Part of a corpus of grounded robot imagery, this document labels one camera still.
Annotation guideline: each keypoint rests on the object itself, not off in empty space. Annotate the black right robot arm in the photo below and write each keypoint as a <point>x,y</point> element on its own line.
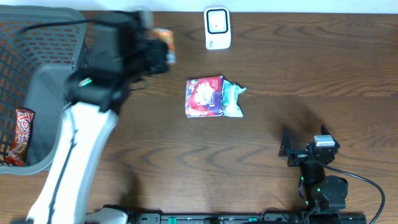
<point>323,193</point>

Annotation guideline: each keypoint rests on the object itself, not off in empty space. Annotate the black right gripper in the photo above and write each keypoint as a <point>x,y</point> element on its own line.
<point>298,156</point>

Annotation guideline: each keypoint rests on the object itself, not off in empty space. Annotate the small orange carton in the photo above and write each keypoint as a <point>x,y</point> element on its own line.
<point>167,36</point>

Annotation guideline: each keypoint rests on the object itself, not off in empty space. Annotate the red Top chocolate bar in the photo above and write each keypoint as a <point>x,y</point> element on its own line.
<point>23,129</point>

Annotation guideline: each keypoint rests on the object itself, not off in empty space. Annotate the grey plastic mesh basket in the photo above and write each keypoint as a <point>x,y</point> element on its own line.
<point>34,67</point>

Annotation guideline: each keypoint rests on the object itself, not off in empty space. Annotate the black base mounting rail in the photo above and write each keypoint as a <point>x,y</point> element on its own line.
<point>156,218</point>

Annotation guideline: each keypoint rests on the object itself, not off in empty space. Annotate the teal white snack packet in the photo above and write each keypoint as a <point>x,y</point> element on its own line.
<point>229,102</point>

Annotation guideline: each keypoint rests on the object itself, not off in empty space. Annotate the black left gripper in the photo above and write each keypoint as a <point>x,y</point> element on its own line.
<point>157,55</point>

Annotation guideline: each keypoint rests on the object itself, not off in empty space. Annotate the red blue noodle packet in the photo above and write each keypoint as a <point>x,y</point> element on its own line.
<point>203,97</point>

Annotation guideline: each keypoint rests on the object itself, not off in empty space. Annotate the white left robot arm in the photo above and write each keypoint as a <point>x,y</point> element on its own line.
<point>88,119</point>

